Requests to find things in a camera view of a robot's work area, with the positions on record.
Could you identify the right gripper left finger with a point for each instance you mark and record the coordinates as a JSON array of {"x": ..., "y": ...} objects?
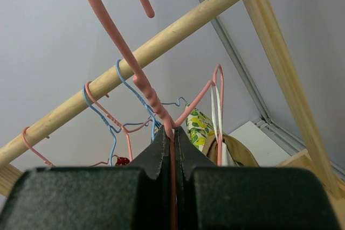
[{"x": 134, "y": 196}]

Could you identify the pink hanger of tan skirt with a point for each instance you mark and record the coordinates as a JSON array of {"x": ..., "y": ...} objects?
[{"x": 143, "y": 84}]

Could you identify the pink hanger of dotted skirt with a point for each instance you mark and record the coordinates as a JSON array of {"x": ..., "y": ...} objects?
[{"x": 48, "y": 162}]

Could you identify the pink hanger of red skirt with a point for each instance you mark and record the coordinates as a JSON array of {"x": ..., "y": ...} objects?
[{"x": 125, "y": 128}]

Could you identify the red polka dot skirt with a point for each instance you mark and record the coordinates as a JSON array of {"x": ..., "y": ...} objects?
[{"x": 122, "y": 161}]

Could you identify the blue hanger of floral skirt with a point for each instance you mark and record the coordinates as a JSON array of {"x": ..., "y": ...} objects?
[{"x": 88, "y": 98}]

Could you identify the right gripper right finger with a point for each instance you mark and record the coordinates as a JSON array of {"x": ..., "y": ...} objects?
[{"x": 213, "y": 197}]

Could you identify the tan khaki skirt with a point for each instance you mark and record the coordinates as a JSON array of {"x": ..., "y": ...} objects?
[{"x": 239, "y": 152}]

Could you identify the lemon print skirt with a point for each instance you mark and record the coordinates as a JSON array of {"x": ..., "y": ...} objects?
[{"x": 199, "y": 128}]

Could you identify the wooden clothes rack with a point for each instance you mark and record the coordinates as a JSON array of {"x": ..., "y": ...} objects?
[{"x": 272, "y": 40}]

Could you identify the blue hanger of lemon skirt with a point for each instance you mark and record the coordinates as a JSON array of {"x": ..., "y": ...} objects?
[{"x": 156, "y": 123}]

